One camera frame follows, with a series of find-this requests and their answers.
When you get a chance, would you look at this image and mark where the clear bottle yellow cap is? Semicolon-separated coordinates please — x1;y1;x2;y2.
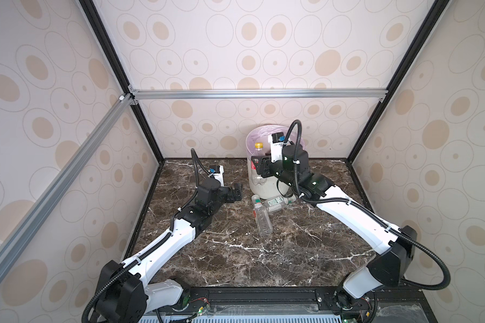
252;141;271;157

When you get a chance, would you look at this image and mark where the clear bottle white cap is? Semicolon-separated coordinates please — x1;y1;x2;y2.
251;195;273;237

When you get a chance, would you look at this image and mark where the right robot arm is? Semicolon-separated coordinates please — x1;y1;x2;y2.
248;120;451;308

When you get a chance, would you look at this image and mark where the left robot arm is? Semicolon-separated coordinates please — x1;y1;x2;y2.
81;150;242;322

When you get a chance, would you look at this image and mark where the white plastic waste bin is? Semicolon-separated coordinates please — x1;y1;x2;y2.
248;160;292;200

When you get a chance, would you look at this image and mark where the pink bin liner bag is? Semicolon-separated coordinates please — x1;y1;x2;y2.
246;125;305;160

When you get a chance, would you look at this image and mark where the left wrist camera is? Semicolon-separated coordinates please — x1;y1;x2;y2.
208;165;224;187

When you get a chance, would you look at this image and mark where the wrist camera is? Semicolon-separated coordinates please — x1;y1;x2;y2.
268;132;285;163
208;165;224;187

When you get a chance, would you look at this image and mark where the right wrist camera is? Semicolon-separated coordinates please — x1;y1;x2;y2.
268;132;285;163

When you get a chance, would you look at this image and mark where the back aluminium rail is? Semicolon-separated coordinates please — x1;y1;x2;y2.
133;88;388;100

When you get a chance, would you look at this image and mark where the aluminium rail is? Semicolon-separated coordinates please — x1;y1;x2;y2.
0;93;134;284
133;88;388;100

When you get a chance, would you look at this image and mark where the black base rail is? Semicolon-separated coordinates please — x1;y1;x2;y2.
89;285;437;323

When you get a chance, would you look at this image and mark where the black frame post right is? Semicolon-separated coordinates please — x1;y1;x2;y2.
346;0;451;165

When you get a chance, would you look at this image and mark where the black frame post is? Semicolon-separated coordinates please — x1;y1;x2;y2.
79;0;165;164
346;0;451;165

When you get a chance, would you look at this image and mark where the left aluminium rail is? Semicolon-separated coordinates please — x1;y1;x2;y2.
0;93;134;284

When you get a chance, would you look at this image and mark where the black frame post left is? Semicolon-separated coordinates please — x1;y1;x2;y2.
79;0;165;164

